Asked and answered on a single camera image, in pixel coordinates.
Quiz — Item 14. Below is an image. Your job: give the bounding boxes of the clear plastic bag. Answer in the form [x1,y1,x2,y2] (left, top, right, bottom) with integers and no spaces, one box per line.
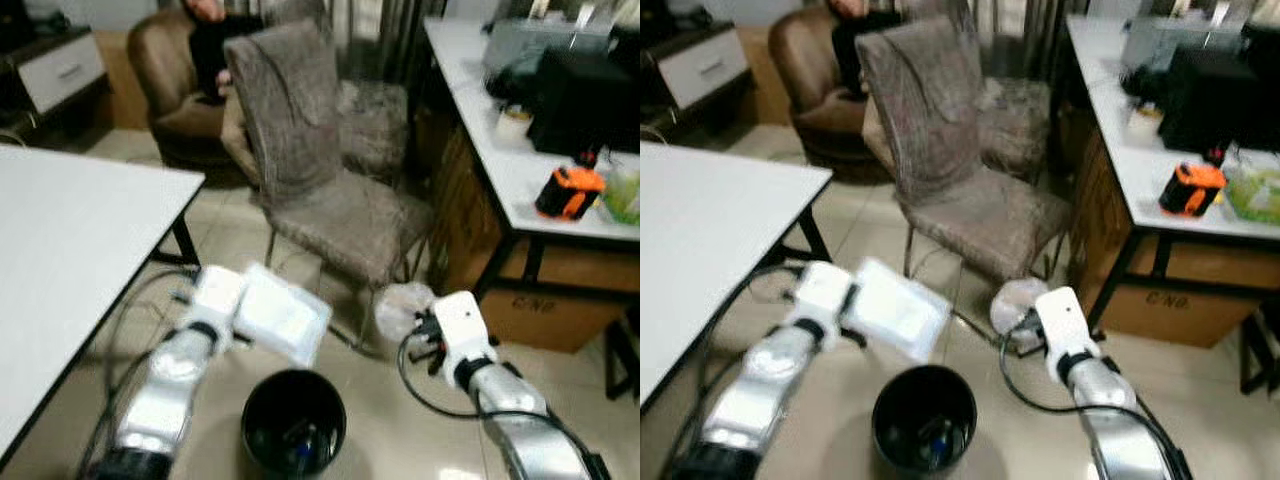
[989,277,1052,337]
[373,282,437,343]

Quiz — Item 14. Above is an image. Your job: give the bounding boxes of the black round rubbish bin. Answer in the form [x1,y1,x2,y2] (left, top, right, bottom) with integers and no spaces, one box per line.
[241,368,349,479]
[871,364,980,475]

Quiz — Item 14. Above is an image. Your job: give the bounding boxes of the brown wooden cabinet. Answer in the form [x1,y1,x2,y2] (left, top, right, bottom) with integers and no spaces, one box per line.
[435,124,517,294]
[1065,128,1137,293]

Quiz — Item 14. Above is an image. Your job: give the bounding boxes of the brown cardboard box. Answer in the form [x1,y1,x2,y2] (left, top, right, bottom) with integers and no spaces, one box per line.
[470,238,641,354]
[1094,238,1280,349]

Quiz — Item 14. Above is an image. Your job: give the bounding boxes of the white cluttered work table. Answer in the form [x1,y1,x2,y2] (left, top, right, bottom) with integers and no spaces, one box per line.
[422,14,641,303]
[1064,11,1280,343]

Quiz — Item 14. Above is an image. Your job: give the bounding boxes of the white table with black legs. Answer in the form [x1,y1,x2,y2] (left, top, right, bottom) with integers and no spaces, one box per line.
[640,140,834,407]
[0,144,207,463]

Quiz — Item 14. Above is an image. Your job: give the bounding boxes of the orange and black tool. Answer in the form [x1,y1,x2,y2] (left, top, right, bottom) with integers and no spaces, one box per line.
[534,164,607,222]
[1159,161,1229,219]

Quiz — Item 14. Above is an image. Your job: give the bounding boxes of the grey fabric dining chair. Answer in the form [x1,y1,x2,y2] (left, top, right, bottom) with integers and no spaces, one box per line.
[222,21,434,353]
[975,74,1053,183]
[338,78,412,183]
[855,14,1074,293]

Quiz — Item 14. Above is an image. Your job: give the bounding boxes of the white cup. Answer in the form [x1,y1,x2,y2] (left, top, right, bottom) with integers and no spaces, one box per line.
[496,104,535,147]
[1127,101,1167,147]

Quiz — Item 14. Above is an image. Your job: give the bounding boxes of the green plastic container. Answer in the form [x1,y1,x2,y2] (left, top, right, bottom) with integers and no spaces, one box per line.
[599,164,641,227]
[1225,159,1280,227]

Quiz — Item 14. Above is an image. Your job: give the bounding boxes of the black bag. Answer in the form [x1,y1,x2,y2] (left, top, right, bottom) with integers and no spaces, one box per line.
[528,49,641,157]
[1158,44,1280,154]

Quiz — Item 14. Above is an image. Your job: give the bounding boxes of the brown leather armchair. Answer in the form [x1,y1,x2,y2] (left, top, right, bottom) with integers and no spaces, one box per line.
[127,7,253,172]
[767,4,883,167]

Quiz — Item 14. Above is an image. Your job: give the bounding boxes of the seated person in black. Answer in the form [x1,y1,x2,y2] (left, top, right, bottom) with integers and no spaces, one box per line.
[183,0,267,107]
[828,0,907,98]

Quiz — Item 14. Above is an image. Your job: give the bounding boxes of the grey box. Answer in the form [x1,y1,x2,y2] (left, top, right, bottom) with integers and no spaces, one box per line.
[1121,14,1247,72]
[484,17,617,77]

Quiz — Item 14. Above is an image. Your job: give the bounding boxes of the dark cabinet with white drawer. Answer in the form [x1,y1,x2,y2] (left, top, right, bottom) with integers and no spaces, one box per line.
[0,24,110,147]
[640,19,752,137]

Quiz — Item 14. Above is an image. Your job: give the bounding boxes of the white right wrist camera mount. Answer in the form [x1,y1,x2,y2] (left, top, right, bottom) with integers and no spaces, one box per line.
[1033,286,1090,362]
[432,291,497,367]

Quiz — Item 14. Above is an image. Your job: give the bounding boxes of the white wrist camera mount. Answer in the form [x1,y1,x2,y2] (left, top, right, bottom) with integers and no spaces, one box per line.
[432,291,497,367]
[1033,286,1090,362]
[795,261,857,327]
[189,264,249,327]

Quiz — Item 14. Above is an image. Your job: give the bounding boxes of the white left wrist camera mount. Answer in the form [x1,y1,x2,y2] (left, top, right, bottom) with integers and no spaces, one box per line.
[189,264,249,327]
[795,261,857,327]

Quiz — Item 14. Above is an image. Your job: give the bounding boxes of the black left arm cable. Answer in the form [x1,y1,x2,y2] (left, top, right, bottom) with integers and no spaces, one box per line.
[95,268,201,473]
[688,264,801,463]

